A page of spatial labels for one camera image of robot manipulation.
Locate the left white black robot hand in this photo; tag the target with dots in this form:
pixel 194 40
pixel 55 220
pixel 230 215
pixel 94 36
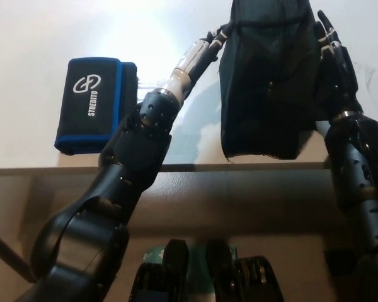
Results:
pixel 195 58

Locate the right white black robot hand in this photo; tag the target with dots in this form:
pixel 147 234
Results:
pixel 340 78

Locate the black fabric lunch bag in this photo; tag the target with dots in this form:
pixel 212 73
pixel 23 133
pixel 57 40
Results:
pixel 271 94

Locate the black blue Strebito case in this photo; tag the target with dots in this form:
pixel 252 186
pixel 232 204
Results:
pixel 88 104

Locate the left black robot body block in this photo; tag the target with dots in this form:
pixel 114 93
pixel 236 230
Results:
pixel 167 277

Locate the black robot body block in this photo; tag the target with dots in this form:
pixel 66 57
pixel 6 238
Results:
pixel 239 277
pixel 167 277

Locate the right black robot body block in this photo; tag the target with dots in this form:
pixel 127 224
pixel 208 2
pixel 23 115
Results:
pixel 239 277

